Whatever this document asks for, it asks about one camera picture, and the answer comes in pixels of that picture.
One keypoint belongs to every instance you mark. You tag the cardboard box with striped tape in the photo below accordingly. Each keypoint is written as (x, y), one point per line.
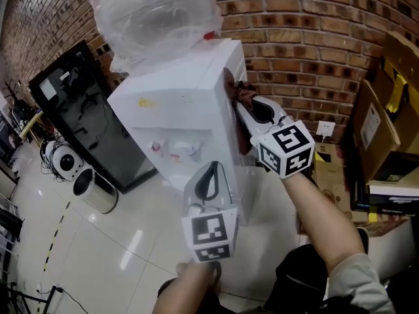
(402, 77)

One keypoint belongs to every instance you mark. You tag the cardboard box with white label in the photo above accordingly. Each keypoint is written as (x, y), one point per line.
(373, 132)

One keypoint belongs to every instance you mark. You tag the black coat rack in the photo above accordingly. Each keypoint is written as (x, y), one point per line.
(11, 92)

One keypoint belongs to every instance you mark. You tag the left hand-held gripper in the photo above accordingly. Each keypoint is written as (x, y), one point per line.
(209, 231)

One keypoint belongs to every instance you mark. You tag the person's right forearm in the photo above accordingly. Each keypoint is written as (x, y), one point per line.
(320, 221)

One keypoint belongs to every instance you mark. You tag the brown box with dark print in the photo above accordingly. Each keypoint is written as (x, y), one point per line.
(396, 168)

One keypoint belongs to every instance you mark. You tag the person's black shorts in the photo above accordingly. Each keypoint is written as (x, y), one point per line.
(301, 283)

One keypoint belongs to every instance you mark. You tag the person's grey shirt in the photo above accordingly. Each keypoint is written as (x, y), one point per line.
(360, 286)

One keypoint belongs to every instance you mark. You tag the black framed glass panel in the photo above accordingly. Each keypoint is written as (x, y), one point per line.
(91, 126)

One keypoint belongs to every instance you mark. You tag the brown wiping cloth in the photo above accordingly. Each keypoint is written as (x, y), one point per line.
(242, 90)

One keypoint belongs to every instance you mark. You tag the yellow black striped floor tape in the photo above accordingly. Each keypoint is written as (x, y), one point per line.
(54, 234)

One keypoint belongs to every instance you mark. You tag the plastic-wrapped water bottle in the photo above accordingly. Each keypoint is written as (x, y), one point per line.
(150, 21)

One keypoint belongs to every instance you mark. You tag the black floor stand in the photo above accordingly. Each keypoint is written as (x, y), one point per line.
(32, 298)

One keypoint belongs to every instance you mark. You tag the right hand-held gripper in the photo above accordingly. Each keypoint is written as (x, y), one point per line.
(284, 149)

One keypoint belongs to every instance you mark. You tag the steel trash bin with liner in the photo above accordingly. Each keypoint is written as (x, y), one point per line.
(98, 195)

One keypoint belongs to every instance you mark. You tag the white wall socket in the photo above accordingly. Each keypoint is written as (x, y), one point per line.
(325, 129)

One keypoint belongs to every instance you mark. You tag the white round device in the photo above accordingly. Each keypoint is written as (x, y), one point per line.
(65, 162)

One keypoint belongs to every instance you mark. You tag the person's left forearm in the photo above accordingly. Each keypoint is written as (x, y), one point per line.
(183, 289)

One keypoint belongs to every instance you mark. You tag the black and white box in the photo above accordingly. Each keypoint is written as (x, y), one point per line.
(393, 198)

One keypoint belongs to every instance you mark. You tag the red yellow printed cardboard box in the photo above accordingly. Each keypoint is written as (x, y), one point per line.
(330, 175)

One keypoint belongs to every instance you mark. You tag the white water dispenser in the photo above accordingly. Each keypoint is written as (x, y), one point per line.
(183, 90)

